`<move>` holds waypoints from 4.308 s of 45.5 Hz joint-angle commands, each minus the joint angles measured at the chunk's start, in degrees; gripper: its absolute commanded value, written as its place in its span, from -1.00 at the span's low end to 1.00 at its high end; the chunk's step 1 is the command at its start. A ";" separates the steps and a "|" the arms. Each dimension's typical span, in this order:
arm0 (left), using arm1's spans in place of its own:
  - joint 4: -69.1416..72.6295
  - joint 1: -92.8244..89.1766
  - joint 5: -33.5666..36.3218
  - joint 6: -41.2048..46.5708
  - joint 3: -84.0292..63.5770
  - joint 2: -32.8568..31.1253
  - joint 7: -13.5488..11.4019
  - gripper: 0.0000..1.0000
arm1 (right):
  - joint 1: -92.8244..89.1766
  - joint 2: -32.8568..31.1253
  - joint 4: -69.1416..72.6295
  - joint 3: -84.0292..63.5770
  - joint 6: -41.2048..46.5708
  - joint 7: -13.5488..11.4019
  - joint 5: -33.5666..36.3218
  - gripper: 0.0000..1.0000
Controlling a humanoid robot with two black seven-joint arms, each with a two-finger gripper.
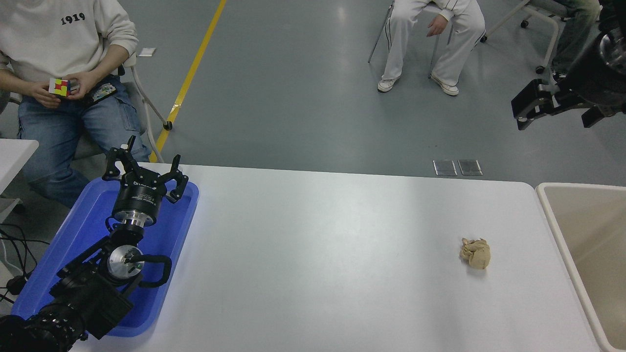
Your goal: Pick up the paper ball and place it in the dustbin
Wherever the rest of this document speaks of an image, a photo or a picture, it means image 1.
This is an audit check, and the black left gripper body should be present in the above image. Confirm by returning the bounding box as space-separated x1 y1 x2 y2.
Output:
112 171 167 223

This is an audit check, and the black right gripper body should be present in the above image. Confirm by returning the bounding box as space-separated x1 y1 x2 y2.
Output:
560 42 626 116

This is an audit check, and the colourful puzzle cube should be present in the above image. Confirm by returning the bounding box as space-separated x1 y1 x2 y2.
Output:
48 77 72 97

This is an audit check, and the tan paper ball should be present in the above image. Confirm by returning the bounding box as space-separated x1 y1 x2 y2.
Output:
459 238 491 270

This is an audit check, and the person's left hand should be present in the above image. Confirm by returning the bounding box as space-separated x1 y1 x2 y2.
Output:
66 71 105 100

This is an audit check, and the person's right hand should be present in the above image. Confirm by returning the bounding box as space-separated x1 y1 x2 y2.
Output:
28 80 63 109

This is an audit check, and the person's hand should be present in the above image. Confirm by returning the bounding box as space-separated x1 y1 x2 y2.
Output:
426 13 448 38

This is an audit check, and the grey chair with white legs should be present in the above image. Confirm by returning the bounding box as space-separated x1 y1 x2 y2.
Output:
0 51 173 164

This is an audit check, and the person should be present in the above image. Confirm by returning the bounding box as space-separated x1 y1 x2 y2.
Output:
0 0 152 208
377 0 487 97
531 0 603 81

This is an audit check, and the blue plastic tray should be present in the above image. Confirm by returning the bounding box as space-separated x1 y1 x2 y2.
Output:
11 176 200 338

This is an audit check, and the phone with patterned case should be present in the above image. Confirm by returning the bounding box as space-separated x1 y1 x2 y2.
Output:
83 82 118 106

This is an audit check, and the white wheeled chair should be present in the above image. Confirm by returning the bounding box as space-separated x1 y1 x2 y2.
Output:
481 0 561 75

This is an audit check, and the small white table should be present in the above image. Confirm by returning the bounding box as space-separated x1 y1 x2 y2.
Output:
0 138 40 223

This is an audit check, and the large pale bin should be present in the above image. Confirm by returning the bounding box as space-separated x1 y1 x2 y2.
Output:
536 182 626 352

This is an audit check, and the black power plug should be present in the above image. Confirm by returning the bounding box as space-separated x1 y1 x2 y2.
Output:
6 275 30 296

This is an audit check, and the thin metal-legged chair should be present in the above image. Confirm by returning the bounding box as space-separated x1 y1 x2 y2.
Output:
367 0 487 79

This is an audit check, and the black floor cable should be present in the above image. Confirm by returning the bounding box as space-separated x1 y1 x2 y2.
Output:
0 223 50 275

